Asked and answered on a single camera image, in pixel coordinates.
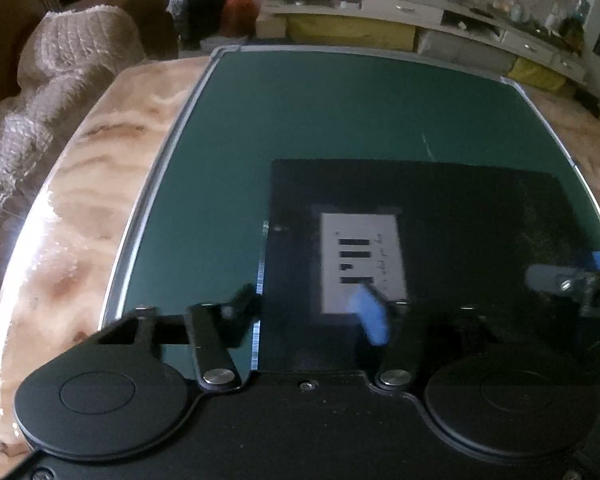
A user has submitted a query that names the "marble desktop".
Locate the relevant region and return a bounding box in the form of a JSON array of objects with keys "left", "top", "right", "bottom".
[{"left": 0, "top": 55, "right": 600, "bottom": 466}]

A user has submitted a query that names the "black mat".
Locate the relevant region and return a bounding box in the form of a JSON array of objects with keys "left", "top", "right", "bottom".
[{"left": 254, "top": 158, "right": 600, "bottom": 376}]

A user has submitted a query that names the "beige quilted sofa blanket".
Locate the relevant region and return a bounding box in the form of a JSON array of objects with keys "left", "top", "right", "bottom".
[{"left": 0, "top": 5, "right": 146, "bottom": 281}]

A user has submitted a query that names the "white television cabinet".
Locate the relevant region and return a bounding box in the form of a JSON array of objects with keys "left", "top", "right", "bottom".
[{"left": 260, "top": 0, "right": 588, "bottom": 86}]

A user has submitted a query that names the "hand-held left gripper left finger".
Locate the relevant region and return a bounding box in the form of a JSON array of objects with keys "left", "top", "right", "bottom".
[{"left": 82, "top": 284, "right": 261, "bottom": 391}]

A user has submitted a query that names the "red plastic bag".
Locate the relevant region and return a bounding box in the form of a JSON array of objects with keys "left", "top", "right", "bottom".
[{"left": 221, "top": 0, "right": 259, "bottom": 38}]

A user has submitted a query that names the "black bag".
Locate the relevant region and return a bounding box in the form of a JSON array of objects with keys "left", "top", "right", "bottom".
[{"left": 180, "top": 0, "right": 227, "bottom": 51}]

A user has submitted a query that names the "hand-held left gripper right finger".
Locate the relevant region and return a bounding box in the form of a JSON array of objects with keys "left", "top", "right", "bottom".
[{"left": 347, "top": 282, "right": 496, "bottom": 388}]

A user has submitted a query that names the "dark toy figure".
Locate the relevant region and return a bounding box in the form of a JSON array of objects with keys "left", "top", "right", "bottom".
[{"left": 560, "top": 15, "right": 586, "bottom": 54}]

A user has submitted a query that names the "brown leather sofa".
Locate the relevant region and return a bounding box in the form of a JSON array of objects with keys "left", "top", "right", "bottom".
[{"left": 0, "top": 0, "right": 178, "bottom": 126}]

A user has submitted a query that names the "green board with metal frame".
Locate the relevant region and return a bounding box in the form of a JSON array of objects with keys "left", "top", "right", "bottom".
[{"left": 102, "top": 45, "right": 600, "bottom": 376}]

